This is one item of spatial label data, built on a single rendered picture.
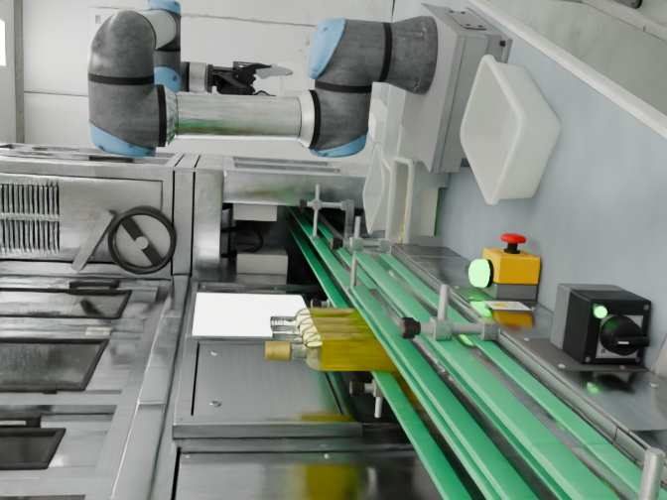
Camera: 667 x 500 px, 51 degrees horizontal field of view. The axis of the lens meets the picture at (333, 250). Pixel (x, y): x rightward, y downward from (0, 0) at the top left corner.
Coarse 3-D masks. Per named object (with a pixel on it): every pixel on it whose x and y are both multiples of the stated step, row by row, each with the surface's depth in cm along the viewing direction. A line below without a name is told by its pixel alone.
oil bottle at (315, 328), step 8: (304, 328) 131; (312, 328) 130; (320, 328) 130; (328, 328) 131; (336, 328) 131; (344, 328) 132; (352, 328) 132; (360, 328) 132; (368, 328) 133; (304, 336) 129
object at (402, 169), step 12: (396, 156) 165; (396, 168) 169; (408, 168) 169; (396, 180) 169; (408, 180) 154; (396, 192) 170; (408, 192) 154; (396, 204) 170; (408, 204) 154; (396, 216) 171; (408, 216) 155; (396, 228) 172; (408, 228) 155; (396, 240) 171; (408, 240) 157
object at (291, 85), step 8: (280, 64) 181; (288, 64) 182; (296, 64) 183; (296, 72) 177; (280, 80) 176; (288, 80) 170; (296, 80) 171; (304, 80) 172; (280, 88) 175; (288, 88) 165; (296, 88) 165; (304, 88) 166; (288, 96) 165
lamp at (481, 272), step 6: (474, 264) 110; (480, 264) 109; (486, 264) 109; (492, 264) 109; (474, 270) 109; (480, 270) 109; (486, 270) 109; (492, 270) 109; (474, 276) 109; (480, 276) 109; (486, 276) 109; (492, 276) 109; (474, 282) 110; (480, 282) 109; (486, 282) 109
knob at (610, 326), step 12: (612, 324) 79; (624, 324) 78; (636, 324) 78; (600, 336) 80; (612, 336) 78; (624, 336) 78; (636, 336) 78; (612, 348) 78; (624, 348) 78; (636, 348) 79
